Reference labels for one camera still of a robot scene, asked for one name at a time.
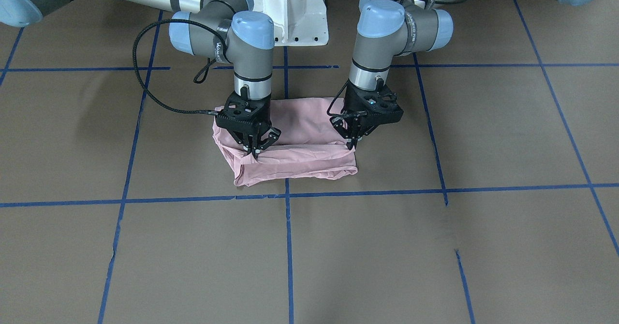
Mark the pink Snoopy t-shirt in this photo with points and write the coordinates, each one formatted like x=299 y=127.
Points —
x=307 y=147

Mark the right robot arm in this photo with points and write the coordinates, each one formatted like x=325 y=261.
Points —
x=223 y=31

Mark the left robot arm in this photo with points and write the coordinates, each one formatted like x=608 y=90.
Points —
x=388 y=29

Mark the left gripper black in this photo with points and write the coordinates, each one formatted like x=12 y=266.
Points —
x=351 y=126

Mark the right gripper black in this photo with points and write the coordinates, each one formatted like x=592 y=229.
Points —
x=252 y=137

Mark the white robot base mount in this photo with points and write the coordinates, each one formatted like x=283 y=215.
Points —
x=297 y=22

